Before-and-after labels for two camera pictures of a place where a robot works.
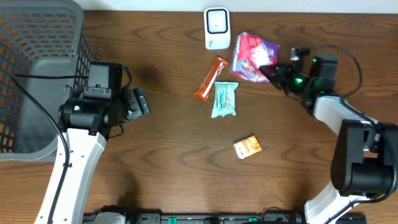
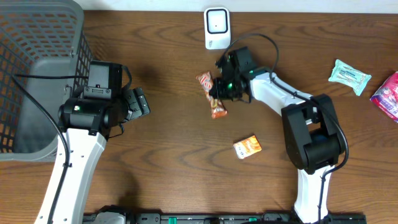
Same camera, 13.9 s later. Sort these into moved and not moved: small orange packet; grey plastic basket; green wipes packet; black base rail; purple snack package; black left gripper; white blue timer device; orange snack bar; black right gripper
Moved: purple snack package; orange snack bar; black right gripper; green wipes packet
Not moved: small orange packet; white blue timer device; black left gripper; black base rail; grey plastic basket
